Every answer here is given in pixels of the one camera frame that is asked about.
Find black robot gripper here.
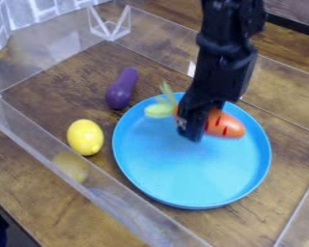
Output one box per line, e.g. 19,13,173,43
175,0,266,143

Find clear acrylic barrier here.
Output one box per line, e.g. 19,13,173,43
0,97,211,247
91,0,309,135

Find blue round plate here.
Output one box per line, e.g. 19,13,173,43
111,97,271,209

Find orange toy carrot green leaves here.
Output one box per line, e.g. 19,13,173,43
143,82,246,139

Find clear acrylic back barrier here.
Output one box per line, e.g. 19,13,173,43
91,0,309,135

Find purple toy eggplant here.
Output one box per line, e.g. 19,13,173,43
105,68,138,109

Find yellow toy lemon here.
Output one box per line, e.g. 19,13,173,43
66,119,103,156

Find clear acrylic front barrier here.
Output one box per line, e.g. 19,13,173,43
0,97,211,247

